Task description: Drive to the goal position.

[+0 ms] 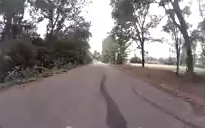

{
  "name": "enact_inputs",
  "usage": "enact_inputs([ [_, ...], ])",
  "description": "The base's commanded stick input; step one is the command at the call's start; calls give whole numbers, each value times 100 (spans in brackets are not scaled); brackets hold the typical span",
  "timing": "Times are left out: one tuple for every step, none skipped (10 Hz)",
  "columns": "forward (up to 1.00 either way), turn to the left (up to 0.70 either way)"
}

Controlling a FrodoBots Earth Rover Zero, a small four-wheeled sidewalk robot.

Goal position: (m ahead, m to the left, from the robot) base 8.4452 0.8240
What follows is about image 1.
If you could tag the grey asphalt road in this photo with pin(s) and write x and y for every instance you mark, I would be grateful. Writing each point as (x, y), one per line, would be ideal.
(73, 103)

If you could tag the pale open field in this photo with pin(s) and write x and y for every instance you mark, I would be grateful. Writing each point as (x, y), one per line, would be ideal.
(170, 67)

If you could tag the robot's own part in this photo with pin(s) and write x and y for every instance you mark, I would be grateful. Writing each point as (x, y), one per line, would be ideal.
(69, 127)

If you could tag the wood of trees and bushes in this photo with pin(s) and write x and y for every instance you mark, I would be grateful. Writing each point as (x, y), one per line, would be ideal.
(33, 46)

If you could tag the leaf-strewn dirt verge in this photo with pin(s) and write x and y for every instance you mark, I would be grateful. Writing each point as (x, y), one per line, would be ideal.
(30, 78)

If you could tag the reddish dirt verge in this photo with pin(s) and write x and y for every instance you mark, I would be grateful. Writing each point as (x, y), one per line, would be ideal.
(180, 83)

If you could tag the row of roadside trees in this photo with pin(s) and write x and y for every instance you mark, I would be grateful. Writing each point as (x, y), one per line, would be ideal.
(186, 36)

